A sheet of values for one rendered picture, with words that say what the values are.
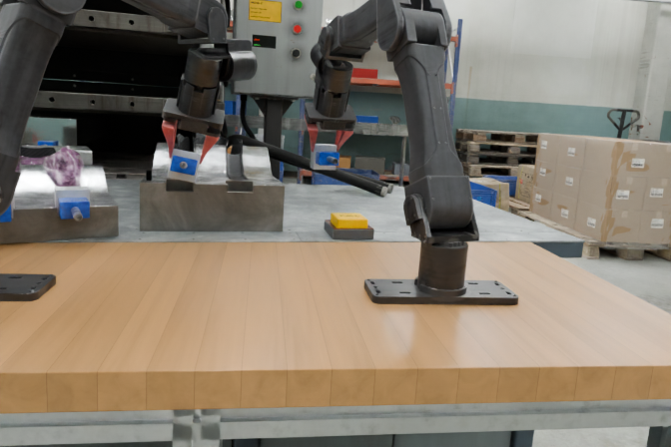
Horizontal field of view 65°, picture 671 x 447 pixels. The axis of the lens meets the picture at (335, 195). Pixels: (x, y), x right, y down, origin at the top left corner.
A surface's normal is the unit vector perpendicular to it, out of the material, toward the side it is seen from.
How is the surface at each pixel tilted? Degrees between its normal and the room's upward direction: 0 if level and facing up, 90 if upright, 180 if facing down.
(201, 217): 90
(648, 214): 81
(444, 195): 66
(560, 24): 90
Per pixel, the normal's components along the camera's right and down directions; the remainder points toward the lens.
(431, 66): 0.37, -0.24
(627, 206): 0.13, 0.18
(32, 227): 0.51, 0.17
